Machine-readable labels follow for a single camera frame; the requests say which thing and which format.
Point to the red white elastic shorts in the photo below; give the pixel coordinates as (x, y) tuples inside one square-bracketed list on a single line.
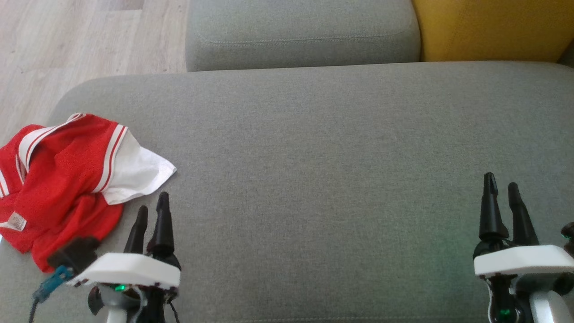
[(67, 233)]

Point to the red white sports jersey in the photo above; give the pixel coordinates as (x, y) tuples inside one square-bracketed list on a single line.
[(76, 161)]

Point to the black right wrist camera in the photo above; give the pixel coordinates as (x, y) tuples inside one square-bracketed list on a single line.
[(568, 237)]

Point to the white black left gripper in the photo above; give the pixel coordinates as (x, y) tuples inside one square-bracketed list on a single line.
[(130, 269)]

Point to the grey back cushion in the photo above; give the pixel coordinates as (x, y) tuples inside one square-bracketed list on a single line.
[(300, 31)]

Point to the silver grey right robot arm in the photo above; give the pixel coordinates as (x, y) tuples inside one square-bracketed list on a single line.
[(549, 312)]

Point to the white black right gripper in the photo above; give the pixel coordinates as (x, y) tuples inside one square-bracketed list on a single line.
[(520, 260)]

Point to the large yellow sofa back cushion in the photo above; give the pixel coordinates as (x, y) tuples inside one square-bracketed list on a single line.
[(493, 27)]

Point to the large grey sofa seat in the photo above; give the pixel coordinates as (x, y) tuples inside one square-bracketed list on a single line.
[(314, 179)]

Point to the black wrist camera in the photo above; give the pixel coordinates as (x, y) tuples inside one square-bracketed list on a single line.
[(568, 237), (74, 253)]

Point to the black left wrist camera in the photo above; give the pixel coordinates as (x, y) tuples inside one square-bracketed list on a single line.
[(74, 253)]

